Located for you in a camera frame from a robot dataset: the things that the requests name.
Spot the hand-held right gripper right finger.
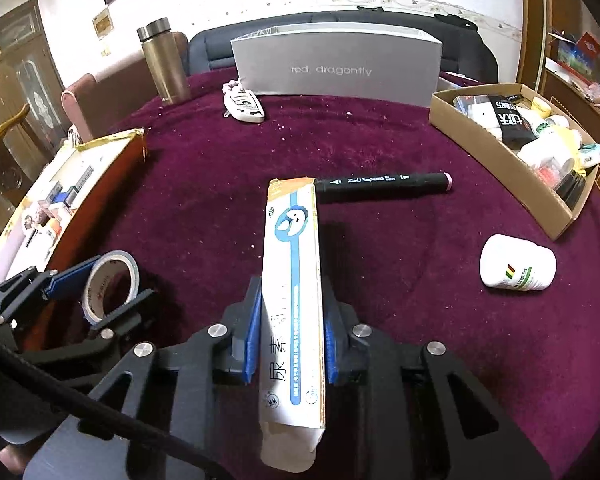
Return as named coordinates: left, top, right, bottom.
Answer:
left=320, top=280, right=551, bottom=480

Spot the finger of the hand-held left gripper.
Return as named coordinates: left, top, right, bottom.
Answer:
left=0, top=255, right=107, bottom=325
left=25, top=287, right=160, bottom=366

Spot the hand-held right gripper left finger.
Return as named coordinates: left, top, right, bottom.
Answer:
left=22, top=275, right=266, bottom=480

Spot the gold-edged white box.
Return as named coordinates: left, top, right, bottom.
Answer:
left=0, top=127, right=148, bottom=293

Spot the long white and blue carton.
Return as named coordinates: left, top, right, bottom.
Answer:
left=259, top=176, right=327, bottom=475

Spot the shallow cardboard box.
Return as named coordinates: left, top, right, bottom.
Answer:
left=428, top=83, right=600, bottom=241

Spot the wooden chair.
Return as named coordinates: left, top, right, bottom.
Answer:
left=0, top=102, right=33, bottom=166

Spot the black marker pen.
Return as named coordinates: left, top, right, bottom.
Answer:
left=314, top=171, right=454, bottom=205

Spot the pink upholstered chair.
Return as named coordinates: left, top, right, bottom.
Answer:
left=61, top=30, right=190, bottom=143

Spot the white plastic bottle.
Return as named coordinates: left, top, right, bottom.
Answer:
left=479, top=234, right=557, bottom=292
left=517, top=130, right=581, bottom=172

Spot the wooden glass-door cabinet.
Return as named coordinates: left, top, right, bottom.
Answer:
left=0, top=0, right=73, bottom=241

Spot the white printed pouch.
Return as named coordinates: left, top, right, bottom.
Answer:
left=221, top=80, right=267, bottom=124

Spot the brown metal thermos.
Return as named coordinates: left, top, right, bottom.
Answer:
left=136, top=17, right=193, bottom=106

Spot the black sofa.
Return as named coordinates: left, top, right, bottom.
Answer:
left=186, top=7, right=498, bottom=86

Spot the grey shoe box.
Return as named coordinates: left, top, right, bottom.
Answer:
left=230, top=22, right=445, bottom=108

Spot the black printed packet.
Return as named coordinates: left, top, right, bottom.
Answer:
left=489, top=94, right=538, bottom=145

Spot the wooden sideboard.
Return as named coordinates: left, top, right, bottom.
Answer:
left=517, top=0, right=600, bottom=231

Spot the colourful printed box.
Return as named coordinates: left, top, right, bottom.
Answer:
left=557, top=40, right=593, bottom=74

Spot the red cardboard box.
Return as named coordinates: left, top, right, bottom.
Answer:
left=575, top=31, right=600, bottom=58

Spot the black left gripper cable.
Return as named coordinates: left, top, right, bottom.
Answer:
left=0, top=327, right=226, bottom=480

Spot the gold wall plaque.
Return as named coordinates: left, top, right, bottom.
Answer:
left=91, top=7, right=116, bottom=38

